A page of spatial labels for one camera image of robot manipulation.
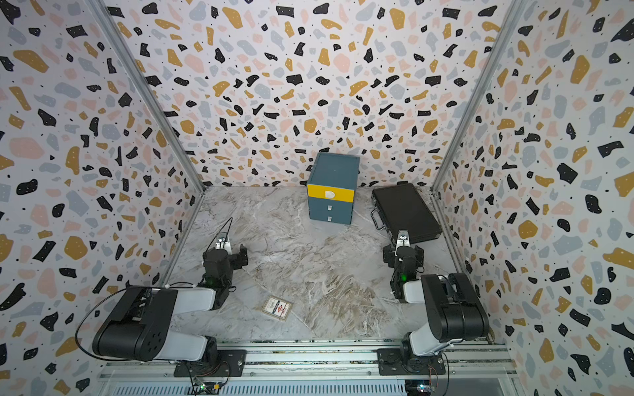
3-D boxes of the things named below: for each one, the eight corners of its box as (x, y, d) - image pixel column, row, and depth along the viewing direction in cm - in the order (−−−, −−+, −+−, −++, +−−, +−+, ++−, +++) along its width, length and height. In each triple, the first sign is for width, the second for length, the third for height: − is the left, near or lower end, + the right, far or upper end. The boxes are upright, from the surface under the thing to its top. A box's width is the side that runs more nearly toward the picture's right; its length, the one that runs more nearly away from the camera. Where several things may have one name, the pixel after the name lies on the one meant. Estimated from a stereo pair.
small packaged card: (262, 312, 86) (261, 310, 84) (270, 296, 89) (269, 294, 88) (285, 321, 84) (285, 319, 82) (293, 304, 88) (292, 302, 86)
